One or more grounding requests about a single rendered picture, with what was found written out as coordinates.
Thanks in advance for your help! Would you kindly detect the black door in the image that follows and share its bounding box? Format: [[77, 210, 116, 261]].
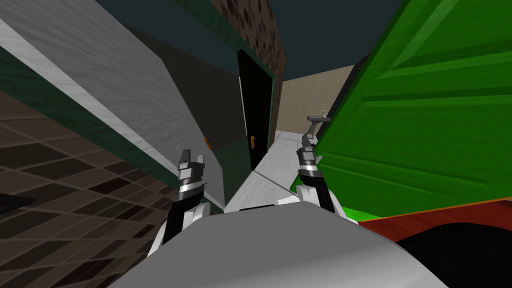
[[236, 48, 276, 172]]

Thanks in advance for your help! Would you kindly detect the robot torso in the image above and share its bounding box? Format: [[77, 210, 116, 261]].
[[115, 201, 450, 288]]

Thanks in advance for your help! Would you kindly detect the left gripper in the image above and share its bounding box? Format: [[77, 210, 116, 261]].
[[177, 148, 207, 189]]

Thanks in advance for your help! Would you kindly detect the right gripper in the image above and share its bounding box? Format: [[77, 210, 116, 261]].
[[296, 119, 323, 166]]

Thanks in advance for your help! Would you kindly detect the green door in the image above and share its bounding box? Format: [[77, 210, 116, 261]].
[[289, 0, 512, 223]]

